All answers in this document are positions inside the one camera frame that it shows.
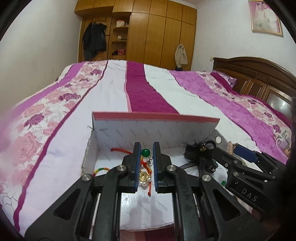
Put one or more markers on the floral purple bedspread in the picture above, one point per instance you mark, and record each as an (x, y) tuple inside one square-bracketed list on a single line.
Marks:
[(69, 111)]

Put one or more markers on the framed wall picture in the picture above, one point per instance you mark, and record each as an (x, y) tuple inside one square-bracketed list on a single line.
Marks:
[(266, 18)]

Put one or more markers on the black feather hair claw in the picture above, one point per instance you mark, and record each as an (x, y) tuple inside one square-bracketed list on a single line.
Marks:
[(197, 150)]

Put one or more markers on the dark wooden headboard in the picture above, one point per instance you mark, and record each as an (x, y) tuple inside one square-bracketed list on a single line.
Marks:
[(261, 78)]

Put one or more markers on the pink flower hair clip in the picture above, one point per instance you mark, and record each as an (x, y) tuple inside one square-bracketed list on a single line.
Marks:
[(232, 147)]

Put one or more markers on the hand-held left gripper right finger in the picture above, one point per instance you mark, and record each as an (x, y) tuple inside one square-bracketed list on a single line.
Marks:
[(155, 166)]

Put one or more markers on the small red box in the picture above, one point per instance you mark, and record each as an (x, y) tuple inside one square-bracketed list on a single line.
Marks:
[(121, 52)]

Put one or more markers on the beige hanging garment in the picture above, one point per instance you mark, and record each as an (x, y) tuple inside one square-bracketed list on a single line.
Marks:
[(180, 54)]

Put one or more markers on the dark hanging jacket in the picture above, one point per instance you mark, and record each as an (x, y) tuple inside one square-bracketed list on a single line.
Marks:
[(94, 40)]

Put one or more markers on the wooden wardrobe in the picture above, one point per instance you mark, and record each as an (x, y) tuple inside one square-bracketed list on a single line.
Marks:
[(159, 32)]

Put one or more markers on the white round container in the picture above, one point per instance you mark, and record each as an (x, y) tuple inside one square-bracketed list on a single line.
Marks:
[(120, 23)]

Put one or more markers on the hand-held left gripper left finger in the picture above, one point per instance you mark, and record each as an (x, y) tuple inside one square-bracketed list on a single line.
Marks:
[(138, 166)]

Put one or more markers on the purple floral pillow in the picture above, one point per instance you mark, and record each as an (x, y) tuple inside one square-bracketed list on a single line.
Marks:
[(225, 77)]

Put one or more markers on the pink cardboard box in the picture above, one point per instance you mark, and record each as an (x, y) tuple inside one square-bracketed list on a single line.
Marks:
[(150, 129)]

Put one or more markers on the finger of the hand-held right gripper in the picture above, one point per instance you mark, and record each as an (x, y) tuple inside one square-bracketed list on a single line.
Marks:
[(245, 153), (231, 163)]

